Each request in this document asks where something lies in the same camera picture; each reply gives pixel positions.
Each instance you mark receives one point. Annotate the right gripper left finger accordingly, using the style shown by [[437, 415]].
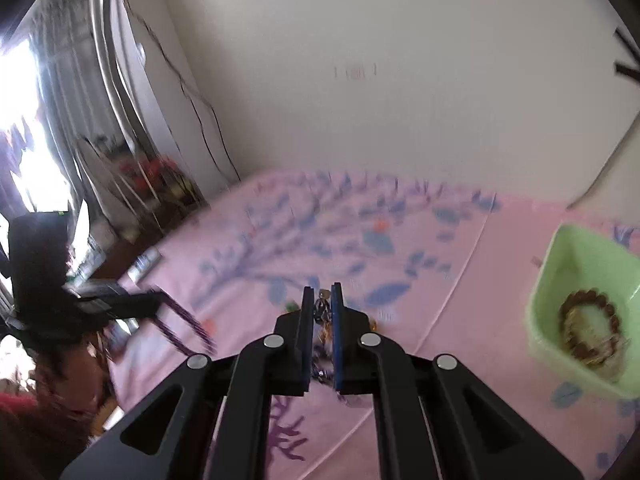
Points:
[[209, 419]]

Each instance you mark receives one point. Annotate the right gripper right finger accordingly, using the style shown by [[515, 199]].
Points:
[[435, 419]]

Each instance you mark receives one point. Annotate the mixed jewelry pile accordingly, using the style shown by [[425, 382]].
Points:
[[312, 339]]

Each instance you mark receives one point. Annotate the bedside clutter pile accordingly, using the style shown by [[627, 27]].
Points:
[[132, 191]]

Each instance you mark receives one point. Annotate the green plastic basket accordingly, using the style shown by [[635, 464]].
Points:
[[582, 319]]

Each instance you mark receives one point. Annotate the white window frame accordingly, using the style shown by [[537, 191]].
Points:
[[129, 91]]

